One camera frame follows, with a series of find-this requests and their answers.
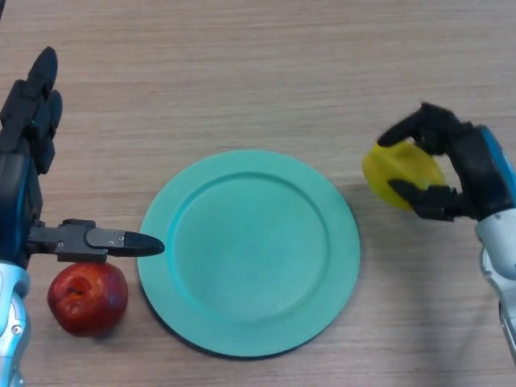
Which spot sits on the green round plate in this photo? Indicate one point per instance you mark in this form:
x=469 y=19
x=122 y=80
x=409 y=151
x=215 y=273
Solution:
x=250 y=266

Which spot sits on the yellow starfruit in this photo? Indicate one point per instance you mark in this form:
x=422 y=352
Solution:
x=399 y=167

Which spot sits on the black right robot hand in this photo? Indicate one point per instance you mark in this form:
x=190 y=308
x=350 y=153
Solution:
x=479 y=169

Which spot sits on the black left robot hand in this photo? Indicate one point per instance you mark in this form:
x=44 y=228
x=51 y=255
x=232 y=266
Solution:
x=16 y=193

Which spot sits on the red apple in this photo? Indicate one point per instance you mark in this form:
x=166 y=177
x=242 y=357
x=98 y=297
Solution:
x=88 y=302

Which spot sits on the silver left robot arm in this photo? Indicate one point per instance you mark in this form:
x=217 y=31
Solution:
x=10 y=306

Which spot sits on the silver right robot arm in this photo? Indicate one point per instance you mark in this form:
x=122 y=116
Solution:
x=500 y=250

